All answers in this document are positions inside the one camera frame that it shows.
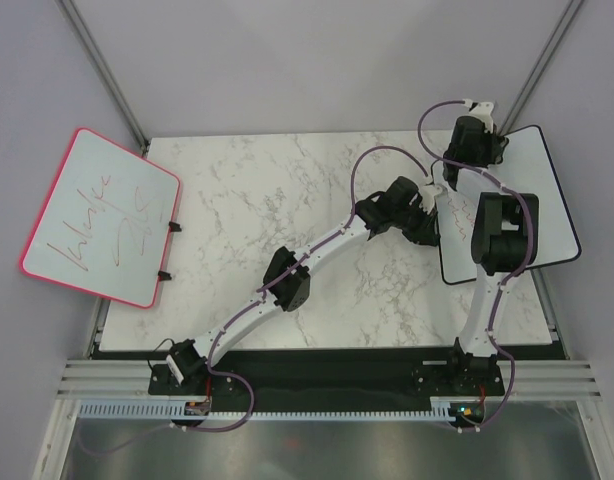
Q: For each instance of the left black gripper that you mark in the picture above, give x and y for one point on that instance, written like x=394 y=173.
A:
x=424 y=230

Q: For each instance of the right aluminium corner post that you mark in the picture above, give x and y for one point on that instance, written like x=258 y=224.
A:
x=541 y=65

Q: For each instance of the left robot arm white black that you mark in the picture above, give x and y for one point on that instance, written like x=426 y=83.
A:
x=405 y=206

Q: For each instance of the pink framed whiteboard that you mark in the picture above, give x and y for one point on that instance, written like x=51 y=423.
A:
x=105 y=224

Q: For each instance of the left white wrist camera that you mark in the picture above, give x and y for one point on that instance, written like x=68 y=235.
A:
x=429 y=193

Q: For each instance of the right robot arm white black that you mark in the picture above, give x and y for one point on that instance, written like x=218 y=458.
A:
x=503 y=243

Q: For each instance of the aluminium corner post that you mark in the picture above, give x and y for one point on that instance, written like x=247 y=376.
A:
x=96 y=58
x=541 y=65

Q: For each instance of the white slotted cable duct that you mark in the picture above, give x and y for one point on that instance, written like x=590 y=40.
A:
x=179 y=410

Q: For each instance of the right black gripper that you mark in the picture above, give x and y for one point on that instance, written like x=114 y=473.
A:
x=494 y=150

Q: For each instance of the lower black clip pink board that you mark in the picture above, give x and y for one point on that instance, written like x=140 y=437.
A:
x=164 y=276

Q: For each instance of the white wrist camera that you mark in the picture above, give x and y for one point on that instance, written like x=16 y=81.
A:
x=483 y=111
x=429 y=193

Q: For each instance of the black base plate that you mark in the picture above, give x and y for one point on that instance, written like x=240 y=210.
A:
x=329 y=380

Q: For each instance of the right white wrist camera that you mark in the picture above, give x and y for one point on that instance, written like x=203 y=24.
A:
x=483 y=111

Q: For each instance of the left aluminium corner post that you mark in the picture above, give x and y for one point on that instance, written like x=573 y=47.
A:
x=96 y=58

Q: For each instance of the black framed whiteboard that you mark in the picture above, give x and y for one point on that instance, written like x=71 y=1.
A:
x=526 y=168

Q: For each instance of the aluminium rail frame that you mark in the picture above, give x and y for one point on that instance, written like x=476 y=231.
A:
x=535 y=380

